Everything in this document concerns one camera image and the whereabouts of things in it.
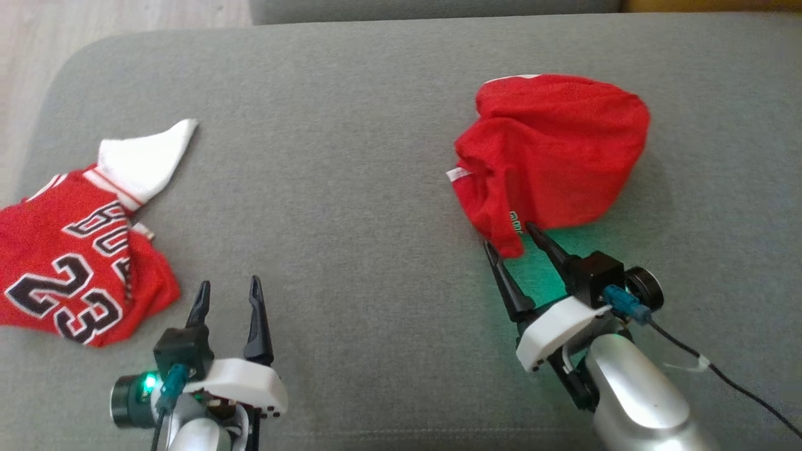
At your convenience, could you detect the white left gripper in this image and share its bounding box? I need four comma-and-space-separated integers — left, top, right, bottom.
185, 276, 289, 419

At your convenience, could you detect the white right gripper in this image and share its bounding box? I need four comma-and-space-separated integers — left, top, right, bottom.
484, 222, 612, 373

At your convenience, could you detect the red mesh shorts white trim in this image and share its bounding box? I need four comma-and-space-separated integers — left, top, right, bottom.
446, 74, 651, 259

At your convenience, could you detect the red basketball jersey number 23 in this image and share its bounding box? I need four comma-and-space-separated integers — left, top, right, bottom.
0, 118, 199, 348

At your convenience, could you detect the black cylindrical right gripper motor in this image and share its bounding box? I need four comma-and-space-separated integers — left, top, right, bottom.
625, 266, 664, 312

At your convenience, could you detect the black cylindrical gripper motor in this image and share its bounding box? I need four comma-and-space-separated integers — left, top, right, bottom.
625, 266, 664, 312
111, 373, 157, 430

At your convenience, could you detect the black cylindrical left gripper motor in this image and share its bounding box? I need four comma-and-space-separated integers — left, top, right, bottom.
111, 373, 157, 430

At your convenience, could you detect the large grey sofa seat cushion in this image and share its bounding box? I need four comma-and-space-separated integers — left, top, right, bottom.
0, 13, 802, 451

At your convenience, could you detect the narrow grey sofa seat cushion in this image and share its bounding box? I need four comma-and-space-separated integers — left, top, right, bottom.
249, 0, 622, 26

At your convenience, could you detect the yellow sofa backrest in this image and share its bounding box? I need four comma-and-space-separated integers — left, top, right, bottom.
620, 0, 802, 14

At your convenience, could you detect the teal left camera cable connector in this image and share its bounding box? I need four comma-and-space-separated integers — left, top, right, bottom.
155, 363, 190, 414

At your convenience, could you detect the teal camera cable connector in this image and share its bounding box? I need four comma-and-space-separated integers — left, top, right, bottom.
155, 363, 190, 414
603, 285, 653, 325

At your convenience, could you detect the teal right camera cable connector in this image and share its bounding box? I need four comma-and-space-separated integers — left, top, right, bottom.
603, 285, 653, 325

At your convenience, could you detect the white right cable tie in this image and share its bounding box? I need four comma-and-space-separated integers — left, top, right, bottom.
663, 354, 712, 374

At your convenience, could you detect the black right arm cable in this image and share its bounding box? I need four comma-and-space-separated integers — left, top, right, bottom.
647, 318, 802, 440

